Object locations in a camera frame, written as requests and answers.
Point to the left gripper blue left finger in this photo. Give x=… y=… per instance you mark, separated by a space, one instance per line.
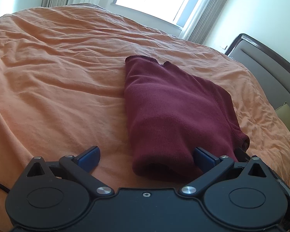
x=78 y=169

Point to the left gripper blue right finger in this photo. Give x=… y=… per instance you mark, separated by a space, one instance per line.
x=214 y=170

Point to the maroon long-sleeve shirt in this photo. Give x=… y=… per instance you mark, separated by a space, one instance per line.
x=170 y=113

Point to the yellow-green pillow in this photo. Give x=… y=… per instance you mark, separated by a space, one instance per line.
x=283 y=112

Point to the orange duvet cover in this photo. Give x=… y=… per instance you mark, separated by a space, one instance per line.
x=62 y=76

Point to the dark wood padded headboard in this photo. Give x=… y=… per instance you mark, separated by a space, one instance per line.
x=270 y=69

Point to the right beige curtain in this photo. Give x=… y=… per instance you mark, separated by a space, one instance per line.
x=202 y=19

